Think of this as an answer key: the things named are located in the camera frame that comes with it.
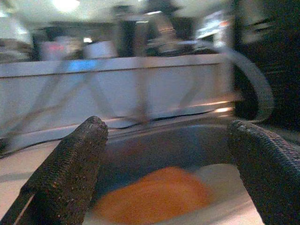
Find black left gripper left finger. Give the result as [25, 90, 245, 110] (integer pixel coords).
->
[0, 115, 109, 225]

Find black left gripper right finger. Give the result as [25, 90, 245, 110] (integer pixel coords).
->
[226, 120, 300, 225]

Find orange plate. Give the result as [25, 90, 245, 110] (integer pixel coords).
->
[92, 166, 211, 225]

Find grey bowl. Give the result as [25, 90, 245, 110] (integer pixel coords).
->
[196, 163, 258, 225]

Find metal faucet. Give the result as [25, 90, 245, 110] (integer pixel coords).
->
[178, 41, 275, 123]

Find steel sink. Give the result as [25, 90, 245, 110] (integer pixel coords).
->
[93, 117, 261, 225]

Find black counter cable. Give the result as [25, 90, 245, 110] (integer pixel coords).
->
[0, 110, 235, 155]

